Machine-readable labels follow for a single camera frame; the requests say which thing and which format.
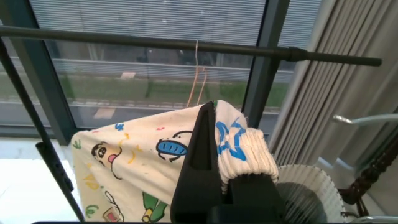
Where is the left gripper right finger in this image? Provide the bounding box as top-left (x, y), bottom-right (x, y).
top-left (223, 173), bottom-right (285, 207)

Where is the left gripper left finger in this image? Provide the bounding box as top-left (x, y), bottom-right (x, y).
top-left (170, 101), bottom-right (223, 223)

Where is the cream printed garment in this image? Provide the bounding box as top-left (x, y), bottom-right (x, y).
top-left (70, 99), bottom-right (280, 223)

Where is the white laundry basket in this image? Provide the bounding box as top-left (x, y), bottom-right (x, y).
top-left (275, 164), bottom-right (348, 223)

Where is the black clothes rack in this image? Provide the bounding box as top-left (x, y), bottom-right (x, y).
top-left (0, 25), bottom-right (382, 222)

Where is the dark wooden coat stand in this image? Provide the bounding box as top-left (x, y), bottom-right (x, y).
top-left (338, 136), bottom-right (398, 218)

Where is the beige curtain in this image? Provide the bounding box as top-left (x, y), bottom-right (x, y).
top-left (269, 0), bottom-right (398, 200)

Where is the window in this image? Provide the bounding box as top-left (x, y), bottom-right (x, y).
top-left (0, 0), bottom-right (323, 146)

